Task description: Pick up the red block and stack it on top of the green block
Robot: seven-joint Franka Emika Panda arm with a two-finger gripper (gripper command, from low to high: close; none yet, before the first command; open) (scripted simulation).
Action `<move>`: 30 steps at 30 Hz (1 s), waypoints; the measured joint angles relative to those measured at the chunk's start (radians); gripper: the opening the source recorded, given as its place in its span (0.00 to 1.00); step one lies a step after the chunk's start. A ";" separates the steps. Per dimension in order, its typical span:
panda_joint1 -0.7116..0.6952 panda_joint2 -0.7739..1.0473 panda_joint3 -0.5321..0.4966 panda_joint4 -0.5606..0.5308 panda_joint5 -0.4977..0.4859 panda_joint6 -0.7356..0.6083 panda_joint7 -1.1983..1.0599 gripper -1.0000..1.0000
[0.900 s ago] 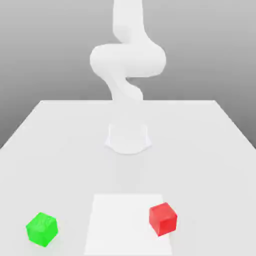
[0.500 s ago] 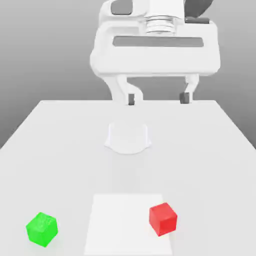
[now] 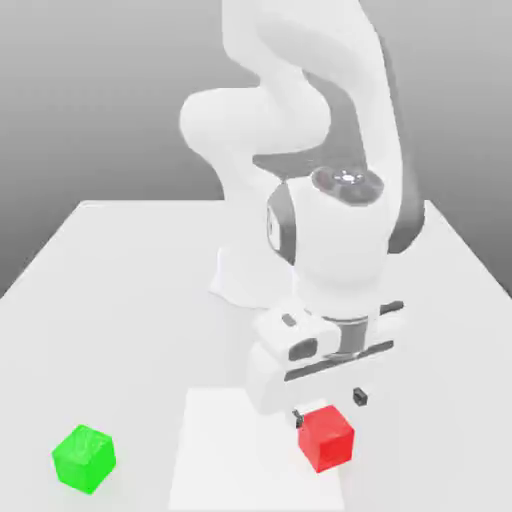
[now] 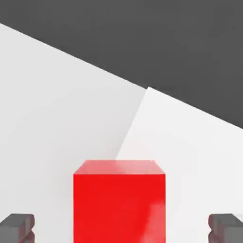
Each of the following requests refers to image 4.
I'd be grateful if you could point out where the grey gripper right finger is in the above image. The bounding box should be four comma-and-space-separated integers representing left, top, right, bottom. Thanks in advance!
208, 213, 243, 243

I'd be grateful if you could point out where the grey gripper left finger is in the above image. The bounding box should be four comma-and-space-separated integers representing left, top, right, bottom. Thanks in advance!
0, 213, 35, 243

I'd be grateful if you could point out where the small red cube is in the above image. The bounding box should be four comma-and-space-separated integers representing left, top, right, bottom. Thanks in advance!
73, 159, 166, 243

